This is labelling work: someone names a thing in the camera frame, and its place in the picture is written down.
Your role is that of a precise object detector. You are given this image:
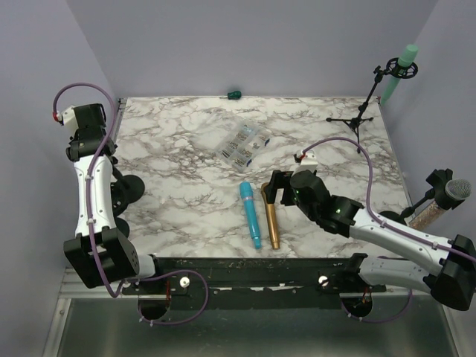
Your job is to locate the black blue-microphone desk stand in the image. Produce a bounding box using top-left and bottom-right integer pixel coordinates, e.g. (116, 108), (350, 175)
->
(112, 157), (145, 204)

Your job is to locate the green handled screwdriver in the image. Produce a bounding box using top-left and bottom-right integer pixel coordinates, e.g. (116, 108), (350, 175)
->
(225, 90), (242, 100)

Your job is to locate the gold microphone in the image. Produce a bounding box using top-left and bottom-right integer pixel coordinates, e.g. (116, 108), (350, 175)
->
(260, 183), (280, 250)

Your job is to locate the aluminium frame rail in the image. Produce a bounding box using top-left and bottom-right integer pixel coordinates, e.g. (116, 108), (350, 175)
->
(59, 267), (454, 298)

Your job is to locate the silver mesh head microphone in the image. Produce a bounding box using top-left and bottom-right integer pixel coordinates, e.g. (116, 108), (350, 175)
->
(408, 178), (472, 231)

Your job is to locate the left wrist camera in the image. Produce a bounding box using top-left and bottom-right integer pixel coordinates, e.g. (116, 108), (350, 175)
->
(52, 106), (77, 128)

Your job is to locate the mint green microphone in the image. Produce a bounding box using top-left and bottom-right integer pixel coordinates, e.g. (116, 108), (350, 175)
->
(380, 44), (419, 106)

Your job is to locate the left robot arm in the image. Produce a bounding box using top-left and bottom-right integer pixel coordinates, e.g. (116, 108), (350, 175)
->
(62, 103), (165, 294)

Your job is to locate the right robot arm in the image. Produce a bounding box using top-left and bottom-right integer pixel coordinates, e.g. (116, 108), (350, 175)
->
(262, 170), (475, 311)

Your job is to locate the blue microphone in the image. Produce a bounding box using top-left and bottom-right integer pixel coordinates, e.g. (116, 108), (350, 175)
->
(239, 181), (262, 250)

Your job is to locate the clear plastic packet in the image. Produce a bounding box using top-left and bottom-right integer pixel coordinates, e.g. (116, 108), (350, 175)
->
(214, 120), (271, 172)

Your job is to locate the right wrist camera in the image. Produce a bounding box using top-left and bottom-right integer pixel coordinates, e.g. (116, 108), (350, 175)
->
(293, 150), (318, 175)

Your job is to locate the black shock mount desk stand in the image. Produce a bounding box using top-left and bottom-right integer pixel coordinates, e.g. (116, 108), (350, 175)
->
(111, 182), (130, 238)

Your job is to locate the black tripod microphone stand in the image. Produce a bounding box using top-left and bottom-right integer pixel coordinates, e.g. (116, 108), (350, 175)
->
(326, 57), (419, 155)

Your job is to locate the black stand holding silver microphone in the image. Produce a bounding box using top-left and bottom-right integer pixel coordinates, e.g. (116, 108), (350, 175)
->
(379, 169), (453, 225)

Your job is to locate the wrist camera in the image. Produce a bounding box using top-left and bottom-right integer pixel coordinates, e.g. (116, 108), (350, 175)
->
(52, 106), (77, 128)
(293, 150), (318, 175)

